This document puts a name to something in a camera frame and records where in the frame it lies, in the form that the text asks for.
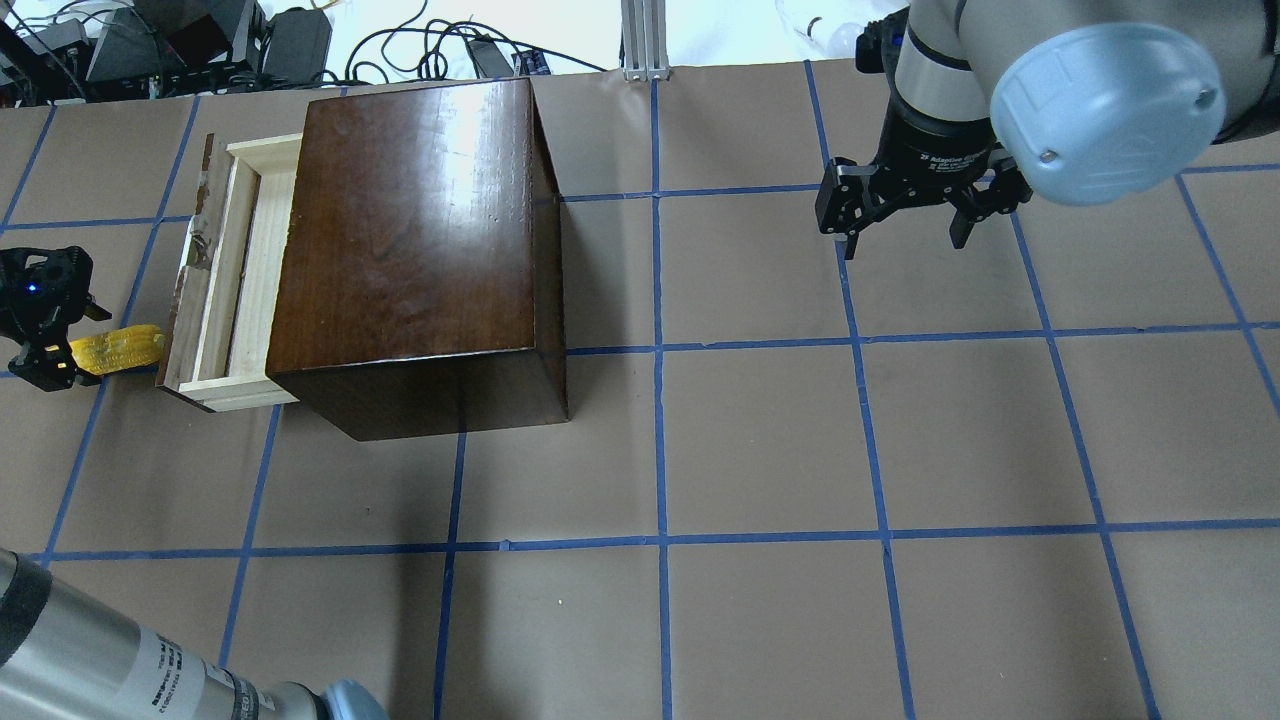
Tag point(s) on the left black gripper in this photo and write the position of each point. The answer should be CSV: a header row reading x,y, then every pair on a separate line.
x,y
27,306

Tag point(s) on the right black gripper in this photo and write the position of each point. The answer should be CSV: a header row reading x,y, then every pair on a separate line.
x,y
934,150

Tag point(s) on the yellow corn cob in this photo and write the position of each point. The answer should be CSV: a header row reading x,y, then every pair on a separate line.
x,y
116,351

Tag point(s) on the light wooden drawer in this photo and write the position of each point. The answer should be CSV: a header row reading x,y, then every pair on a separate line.
x,y
221,318

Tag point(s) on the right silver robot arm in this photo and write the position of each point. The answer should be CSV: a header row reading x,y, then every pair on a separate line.
x,y
995,103

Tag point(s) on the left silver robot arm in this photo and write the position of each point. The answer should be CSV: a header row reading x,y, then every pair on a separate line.
x,y
64,654

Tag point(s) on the dark brown wooden cabinet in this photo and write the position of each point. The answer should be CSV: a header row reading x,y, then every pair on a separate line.
x,y
421,291

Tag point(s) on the aluminium frame post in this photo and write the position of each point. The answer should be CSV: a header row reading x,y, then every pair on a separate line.
x,y
644,54

